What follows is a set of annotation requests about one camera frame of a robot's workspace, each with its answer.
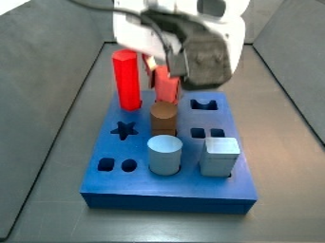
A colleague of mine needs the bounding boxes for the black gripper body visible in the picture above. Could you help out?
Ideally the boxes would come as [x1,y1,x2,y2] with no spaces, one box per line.
[141,9,233,90]

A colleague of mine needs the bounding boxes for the red three prong block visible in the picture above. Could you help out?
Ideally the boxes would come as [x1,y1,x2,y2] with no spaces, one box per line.
[142,54,180,104]

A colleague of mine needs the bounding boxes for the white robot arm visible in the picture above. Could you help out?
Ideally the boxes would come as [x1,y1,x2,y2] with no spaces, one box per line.
[113,0,251,90]

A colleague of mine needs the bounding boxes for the blue shape sorting board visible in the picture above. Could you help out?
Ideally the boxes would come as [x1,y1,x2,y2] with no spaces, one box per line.
[81,91,259,215]

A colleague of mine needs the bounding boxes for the red hexagonal prism peg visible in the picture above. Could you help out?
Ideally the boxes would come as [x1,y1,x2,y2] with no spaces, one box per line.
[113,49,141,111]

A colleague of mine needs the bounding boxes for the brown cylinder peg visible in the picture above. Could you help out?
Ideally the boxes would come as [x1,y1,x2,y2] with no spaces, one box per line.
[150,102,178,136]

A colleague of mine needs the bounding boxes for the light blue cylinder peg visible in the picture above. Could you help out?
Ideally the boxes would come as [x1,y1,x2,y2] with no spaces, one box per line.
[148,135,184,176]

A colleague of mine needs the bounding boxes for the light blue square peg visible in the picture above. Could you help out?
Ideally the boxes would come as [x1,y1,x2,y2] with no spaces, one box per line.
[200,137,241,178]

